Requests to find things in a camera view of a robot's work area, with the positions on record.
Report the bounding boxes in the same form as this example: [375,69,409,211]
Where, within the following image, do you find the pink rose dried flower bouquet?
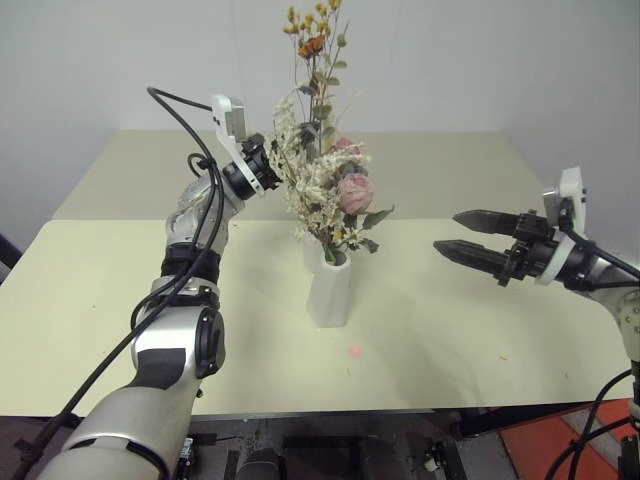
[269,92,397,266]

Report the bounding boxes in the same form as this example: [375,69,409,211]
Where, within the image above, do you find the red floor mat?
[499,398,634,480]

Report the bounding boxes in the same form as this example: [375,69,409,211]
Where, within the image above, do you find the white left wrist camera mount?
[208,93,267,200]

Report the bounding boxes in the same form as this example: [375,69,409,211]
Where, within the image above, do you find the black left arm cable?
[14,87,226,480]

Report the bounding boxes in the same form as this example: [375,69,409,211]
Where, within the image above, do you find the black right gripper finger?
[451,208,522,237]
[432,239,512,281]

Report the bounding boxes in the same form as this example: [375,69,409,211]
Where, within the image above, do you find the tall yellow orange flower bouquet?
[282,0,351,151]

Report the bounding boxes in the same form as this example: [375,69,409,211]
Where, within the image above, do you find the white ceramic vase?
[305,248,354,329]

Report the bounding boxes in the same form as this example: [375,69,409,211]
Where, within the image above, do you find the black angular object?
[0,231,24,287]

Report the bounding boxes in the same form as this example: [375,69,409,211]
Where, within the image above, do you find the dark grey rounded shape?
[238,447,282,480]

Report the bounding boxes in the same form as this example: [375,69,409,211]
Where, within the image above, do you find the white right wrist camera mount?
[536,166,587,287]

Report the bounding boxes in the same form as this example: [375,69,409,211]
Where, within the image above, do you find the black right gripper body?
[496,209,557,288]

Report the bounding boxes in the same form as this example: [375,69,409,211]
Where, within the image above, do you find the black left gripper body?
[242,132,283,191]

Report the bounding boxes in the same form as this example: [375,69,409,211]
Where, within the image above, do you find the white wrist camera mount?
[208,93,267,200]
[536,166,587,287]

